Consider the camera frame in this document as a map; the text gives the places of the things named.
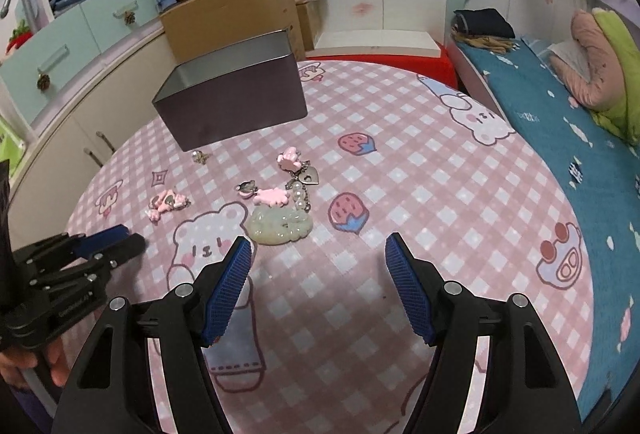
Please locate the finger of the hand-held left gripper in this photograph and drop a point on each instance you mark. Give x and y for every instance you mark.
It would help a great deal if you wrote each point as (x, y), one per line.
(107, 234)
(127, 248)

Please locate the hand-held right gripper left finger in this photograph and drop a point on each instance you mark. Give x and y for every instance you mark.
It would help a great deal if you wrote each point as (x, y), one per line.
(227, 294)

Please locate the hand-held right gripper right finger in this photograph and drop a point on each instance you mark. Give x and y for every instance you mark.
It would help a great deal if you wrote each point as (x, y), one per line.
(407, 289)

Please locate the pale green jade pendant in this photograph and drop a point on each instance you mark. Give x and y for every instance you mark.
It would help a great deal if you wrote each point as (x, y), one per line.
(280, 226)

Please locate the small silver pink charm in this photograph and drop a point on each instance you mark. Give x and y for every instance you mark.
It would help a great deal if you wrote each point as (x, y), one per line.
(246, 189)

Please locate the pink bow charm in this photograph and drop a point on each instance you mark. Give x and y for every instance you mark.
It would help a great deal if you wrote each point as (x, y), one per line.
(272, 196)

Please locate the small silver earring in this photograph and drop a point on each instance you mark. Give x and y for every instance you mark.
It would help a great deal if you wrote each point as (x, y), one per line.
(201, 157)

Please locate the pink flower charm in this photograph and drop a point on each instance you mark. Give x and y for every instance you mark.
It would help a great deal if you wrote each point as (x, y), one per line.
(288, 158)

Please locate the dark grey metal tin box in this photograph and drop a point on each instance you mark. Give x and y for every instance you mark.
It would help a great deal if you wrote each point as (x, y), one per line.
(235, 99)

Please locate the person's left hand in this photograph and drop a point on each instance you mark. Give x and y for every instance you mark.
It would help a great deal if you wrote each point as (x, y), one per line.
(56, 364)

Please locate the low white cabinet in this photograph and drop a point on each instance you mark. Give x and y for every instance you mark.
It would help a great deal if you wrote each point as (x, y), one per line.
(115, 99)

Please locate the pink checked cartoon tablecloth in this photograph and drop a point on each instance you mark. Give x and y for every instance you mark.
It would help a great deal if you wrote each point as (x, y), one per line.
(400, 154)

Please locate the green white bag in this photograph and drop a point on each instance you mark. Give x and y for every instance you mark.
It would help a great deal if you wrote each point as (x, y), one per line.
(10, 139)

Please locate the pine cone ornament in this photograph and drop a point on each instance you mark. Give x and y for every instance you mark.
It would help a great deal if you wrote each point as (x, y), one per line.
(44, 82)
(131, 17)

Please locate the wide teal drawer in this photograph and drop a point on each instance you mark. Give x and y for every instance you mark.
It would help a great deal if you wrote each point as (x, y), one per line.
(55, 54)

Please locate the red strawberry plush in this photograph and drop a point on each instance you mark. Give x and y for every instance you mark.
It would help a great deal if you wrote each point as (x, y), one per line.
(19, 37)

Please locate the blue patterned bed sheet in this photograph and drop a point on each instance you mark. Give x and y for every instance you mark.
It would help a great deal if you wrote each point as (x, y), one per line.
(550, 124)

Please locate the narrow teal drawer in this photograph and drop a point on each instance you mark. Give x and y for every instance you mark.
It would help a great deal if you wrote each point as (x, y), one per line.
(110, 4)

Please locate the large cardboard box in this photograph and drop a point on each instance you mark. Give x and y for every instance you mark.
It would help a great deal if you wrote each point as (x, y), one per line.
(225, 14)

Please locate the tan folded clothes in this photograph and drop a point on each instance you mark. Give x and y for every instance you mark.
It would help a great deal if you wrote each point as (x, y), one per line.
(492, 44)

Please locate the dark folded clothes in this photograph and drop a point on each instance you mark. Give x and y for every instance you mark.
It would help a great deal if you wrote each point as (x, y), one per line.
(487, 22)

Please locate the small cardboard box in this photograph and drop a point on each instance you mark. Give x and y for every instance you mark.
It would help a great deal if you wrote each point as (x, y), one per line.
(306, 24)

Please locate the pink flower sticker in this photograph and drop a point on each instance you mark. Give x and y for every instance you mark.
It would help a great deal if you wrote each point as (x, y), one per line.
(363, 8)

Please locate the pink green quilt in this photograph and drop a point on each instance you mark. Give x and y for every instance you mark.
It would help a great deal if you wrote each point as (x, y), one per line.
(600, 64)

